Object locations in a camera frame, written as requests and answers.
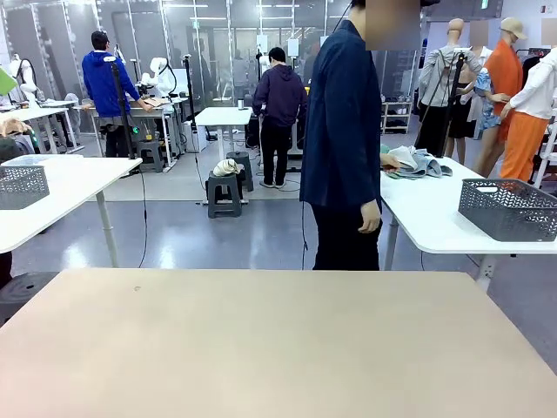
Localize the person's right hand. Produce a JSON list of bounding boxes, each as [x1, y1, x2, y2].
[[357, 200, 383, 234]]

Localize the light blue terry towel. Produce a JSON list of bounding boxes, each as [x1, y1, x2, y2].
[[408, 149, 454, 179]]

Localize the person's right forearm navy sleeve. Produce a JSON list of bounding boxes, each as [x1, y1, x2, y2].
[[354, 143, 384, 206]]

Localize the white table with basket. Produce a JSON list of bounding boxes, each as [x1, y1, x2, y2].
[[380, 155, 557, 280]]

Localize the grey plastic lattice basket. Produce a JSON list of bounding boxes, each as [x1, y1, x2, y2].
[[0, 165, 50, 211], [458, 178, 557, 243]]

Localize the green towel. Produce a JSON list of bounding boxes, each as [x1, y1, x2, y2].
[[381, 168, 426, 181]]

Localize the white shoe shelf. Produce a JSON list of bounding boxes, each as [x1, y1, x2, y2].
[[381, 100, 413, 135]]

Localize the person in navy jacket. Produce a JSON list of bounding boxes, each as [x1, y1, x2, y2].
[[299, 0, 422, 272]]

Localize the mannequin in grey shirt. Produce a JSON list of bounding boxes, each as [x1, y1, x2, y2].
[[418, 17, 484, 160]]

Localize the black tripod by mannequins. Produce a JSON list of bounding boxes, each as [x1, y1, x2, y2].
[[414, 47, 470, 158]]

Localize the mannequin in white floral outfit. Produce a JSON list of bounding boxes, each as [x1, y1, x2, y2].
[[467, 19, 509, 140]]

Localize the person in dark purple hoodie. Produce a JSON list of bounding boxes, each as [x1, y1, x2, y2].
[[252, 46, 308, 189]]

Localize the grey plastic step stool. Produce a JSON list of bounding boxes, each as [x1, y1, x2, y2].
[[135, 139, 165, 174], [225, 151, 255, 192], [206, 170, 244, 219]]

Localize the mannequin white top orange trousers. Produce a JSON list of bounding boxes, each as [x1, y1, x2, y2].
[[499, 41, 557, 183]]

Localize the mannequin with cap orange jacket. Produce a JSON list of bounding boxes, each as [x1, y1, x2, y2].
[[473, 17, 530, 178]]

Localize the beige cloth on stool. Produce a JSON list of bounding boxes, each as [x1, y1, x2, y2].
[[211, 158, 240, 178]]

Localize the small white desk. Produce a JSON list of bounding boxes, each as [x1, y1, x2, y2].
[[194, 106, 254, 160]]

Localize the white cabinet box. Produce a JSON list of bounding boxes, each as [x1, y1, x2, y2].
[[181, 120, 208, 153]]

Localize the white workbench with cardboard box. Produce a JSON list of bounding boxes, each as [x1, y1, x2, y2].
[[80, 98, 188, 169]]

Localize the brown cardboard box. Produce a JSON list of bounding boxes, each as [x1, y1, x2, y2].
[[130, 96, 171, 110]]

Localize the black tripod pole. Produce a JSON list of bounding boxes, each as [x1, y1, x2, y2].
[[104, 55, 137, 160]]

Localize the person in blue hoodie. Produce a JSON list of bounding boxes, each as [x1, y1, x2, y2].
[[81, 30, 154, 158]]

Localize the white table with clear box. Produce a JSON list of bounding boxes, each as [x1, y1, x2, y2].
[[0, 154, 144, 269]]

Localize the dark grey round stool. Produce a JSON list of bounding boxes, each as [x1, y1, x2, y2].
[[0, 272, 60, 327]]

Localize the long white background table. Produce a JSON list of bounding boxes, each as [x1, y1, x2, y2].
[[0, 100, 80, 154]]

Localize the green board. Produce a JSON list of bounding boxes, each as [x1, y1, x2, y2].
[[0, 64, 30, 96]]

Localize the black camera pole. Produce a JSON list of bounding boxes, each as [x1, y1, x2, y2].
[[182, 54, 199, 140]]

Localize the black floor cable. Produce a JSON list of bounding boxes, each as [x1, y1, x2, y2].
[[137, 170, 150, 269]]

